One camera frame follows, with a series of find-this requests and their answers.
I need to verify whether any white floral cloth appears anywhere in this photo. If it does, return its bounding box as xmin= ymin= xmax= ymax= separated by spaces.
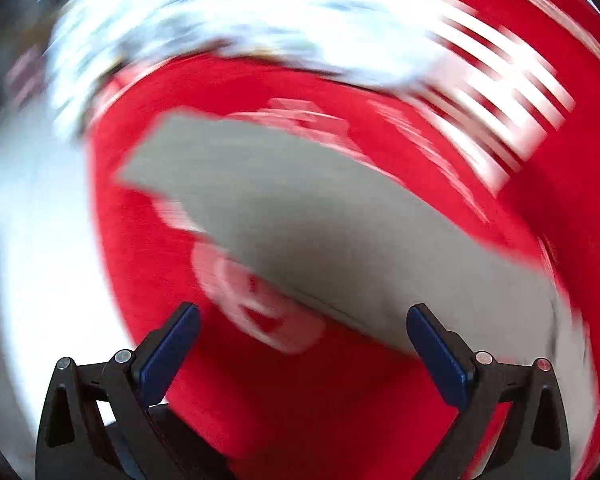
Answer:
xmin=45 ymin=0 xmax=448 ymax=133

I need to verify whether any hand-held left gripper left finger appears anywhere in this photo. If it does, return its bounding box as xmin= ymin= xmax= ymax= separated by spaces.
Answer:
xmin=36 ymin=301 xmax=237 ymax=480

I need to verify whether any red printed sofa cover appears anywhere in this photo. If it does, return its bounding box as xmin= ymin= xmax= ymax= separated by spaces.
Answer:
xmin=82 ymin=0 xmax=600 ymax=480

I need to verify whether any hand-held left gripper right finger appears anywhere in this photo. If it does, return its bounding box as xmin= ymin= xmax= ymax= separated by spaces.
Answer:
xmin=406 ymin=303 xmax=574 ymax=480

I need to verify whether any grey small garment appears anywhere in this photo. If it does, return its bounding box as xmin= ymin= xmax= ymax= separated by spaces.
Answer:
xmin=116 ymin=110 xmax=561 ymax=361

